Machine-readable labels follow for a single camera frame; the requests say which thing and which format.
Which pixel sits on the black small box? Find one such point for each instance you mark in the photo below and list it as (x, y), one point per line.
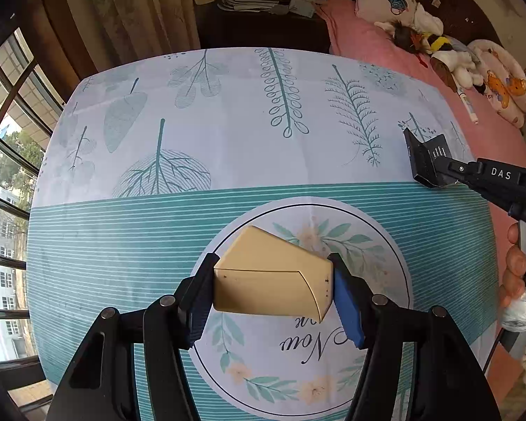
(423, 158)

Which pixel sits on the leaf print tablecloth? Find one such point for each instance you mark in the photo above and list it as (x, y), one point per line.
(245, 140)

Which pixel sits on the brown furry toy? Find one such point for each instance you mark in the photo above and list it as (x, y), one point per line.
(405, 37)

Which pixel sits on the dark window grille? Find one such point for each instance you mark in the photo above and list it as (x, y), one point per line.
(13, 370)

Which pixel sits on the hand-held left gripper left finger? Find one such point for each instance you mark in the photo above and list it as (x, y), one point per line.
(199, 302)

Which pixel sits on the white marker pen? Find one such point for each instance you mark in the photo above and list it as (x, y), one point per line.
(468, 107)

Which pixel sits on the pink bed sheet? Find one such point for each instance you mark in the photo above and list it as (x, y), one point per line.
(377, 39)

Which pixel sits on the dark wooden nightstand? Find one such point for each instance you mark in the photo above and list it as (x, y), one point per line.
(263, 30)

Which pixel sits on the bee plush toy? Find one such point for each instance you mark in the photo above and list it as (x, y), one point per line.
(438, 44)

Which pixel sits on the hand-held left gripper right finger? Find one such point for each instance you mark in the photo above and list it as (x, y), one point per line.
(348, 311)

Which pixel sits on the grey and white plush toy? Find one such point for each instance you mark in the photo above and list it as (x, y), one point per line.
(460, 63)

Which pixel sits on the rolled bear print blanket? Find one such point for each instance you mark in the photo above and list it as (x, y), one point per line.
(504, 87)

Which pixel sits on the person's right hand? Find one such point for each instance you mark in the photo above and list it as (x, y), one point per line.
(515, 272)

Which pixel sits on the beige patterned curtain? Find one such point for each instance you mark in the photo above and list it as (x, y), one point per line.
(136, 8)

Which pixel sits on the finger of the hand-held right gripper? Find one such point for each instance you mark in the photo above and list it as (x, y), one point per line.
(462, 173)

